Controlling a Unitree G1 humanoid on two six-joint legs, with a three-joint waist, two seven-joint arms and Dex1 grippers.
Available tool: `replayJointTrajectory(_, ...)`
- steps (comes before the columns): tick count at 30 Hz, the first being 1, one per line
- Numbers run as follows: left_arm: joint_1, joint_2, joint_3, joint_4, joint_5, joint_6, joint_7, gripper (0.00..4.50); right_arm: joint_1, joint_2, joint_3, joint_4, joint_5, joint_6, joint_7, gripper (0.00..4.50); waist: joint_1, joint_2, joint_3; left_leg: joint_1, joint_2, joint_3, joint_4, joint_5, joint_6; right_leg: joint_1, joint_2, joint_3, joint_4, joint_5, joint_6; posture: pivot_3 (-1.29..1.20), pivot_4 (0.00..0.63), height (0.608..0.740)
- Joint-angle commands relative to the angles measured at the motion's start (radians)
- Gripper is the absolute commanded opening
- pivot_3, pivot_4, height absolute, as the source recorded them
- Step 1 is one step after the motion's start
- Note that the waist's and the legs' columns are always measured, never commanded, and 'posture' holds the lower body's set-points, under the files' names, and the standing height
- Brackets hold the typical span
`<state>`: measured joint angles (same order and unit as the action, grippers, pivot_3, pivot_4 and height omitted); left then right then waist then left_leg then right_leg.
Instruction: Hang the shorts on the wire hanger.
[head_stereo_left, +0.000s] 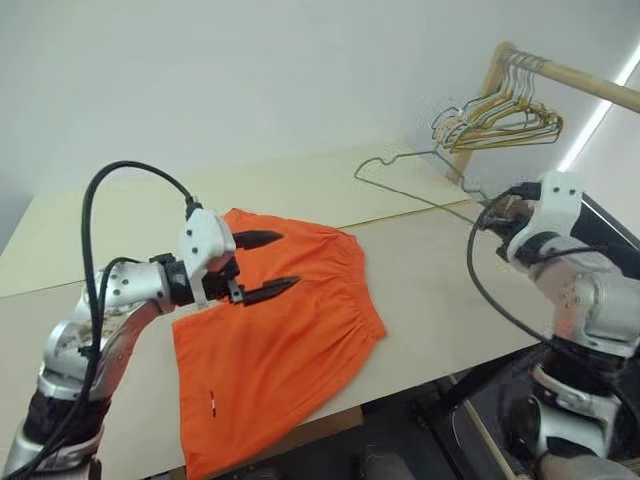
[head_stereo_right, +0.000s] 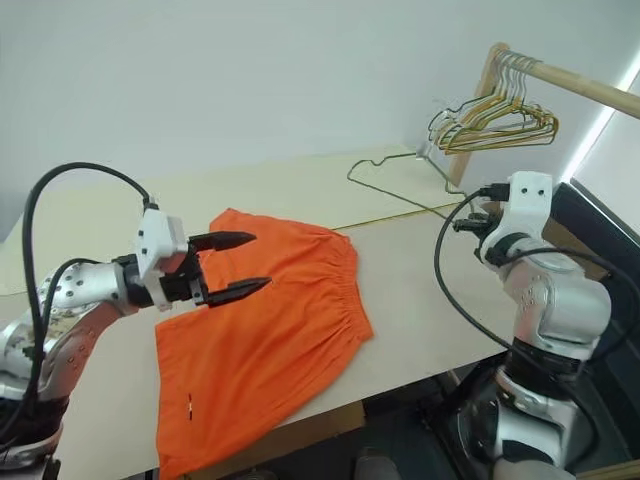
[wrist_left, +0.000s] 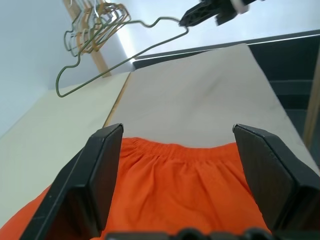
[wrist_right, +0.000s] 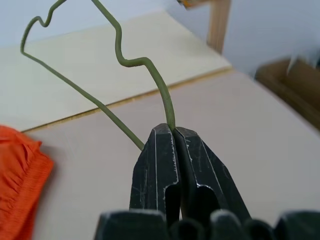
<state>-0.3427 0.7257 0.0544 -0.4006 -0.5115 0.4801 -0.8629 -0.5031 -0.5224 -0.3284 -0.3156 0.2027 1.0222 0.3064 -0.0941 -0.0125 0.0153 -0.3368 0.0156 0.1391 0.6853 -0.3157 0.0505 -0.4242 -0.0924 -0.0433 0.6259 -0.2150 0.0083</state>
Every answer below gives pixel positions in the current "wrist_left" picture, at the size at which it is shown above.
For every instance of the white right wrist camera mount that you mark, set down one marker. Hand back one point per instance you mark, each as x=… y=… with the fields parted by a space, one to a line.
x=241 y=7

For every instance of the wooden rack post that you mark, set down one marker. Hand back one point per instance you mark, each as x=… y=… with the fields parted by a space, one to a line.
x=311 y=120
x=101 y=62

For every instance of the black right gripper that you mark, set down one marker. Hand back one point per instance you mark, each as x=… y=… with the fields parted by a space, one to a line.
x=226 y=15

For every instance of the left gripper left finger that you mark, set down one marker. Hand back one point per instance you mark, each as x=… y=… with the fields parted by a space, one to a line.
x=82 y=187

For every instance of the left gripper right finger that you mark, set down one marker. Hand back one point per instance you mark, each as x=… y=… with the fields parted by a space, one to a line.
x=275 y=180

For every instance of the orange shorts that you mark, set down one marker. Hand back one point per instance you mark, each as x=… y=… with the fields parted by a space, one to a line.
x=180 y=187

